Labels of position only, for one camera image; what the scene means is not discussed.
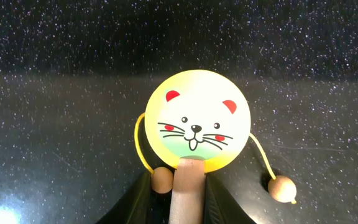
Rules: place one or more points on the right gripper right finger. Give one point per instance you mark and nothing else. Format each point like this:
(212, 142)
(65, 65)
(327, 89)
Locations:
(225, 205)

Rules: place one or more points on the yellow cat face rattle drum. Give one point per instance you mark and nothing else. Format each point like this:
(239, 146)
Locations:
(197, 124)

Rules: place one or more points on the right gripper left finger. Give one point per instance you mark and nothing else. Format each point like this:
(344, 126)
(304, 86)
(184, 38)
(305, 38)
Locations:
(135, 205)

